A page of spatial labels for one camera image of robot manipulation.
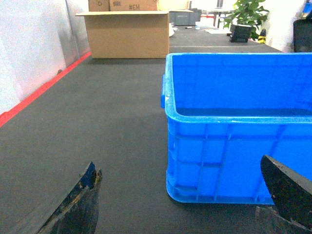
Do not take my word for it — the red table edge frame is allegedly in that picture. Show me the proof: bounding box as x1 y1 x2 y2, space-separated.
0 52 91 127

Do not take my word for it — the large blue plastic crate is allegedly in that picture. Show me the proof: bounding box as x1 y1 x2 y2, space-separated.
160 53 312 204

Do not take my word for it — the grey plastic bin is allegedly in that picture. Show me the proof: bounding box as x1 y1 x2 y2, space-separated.
169 9 202 26

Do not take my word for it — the stacked cardboard box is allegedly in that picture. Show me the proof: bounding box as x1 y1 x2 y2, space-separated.
88 0 158 12

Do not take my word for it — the green potted plant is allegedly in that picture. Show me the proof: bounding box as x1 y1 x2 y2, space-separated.
223 0 269 40

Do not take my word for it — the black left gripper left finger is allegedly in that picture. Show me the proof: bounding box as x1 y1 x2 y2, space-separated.
39 162 102 234

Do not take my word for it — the black monitor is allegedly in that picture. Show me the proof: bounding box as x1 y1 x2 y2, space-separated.
293 19 312 53

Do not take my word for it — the open cardboard box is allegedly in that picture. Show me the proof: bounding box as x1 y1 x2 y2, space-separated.
77 11 169 59

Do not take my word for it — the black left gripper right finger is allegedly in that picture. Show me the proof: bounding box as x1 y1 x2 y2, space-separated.
260 155 312 231

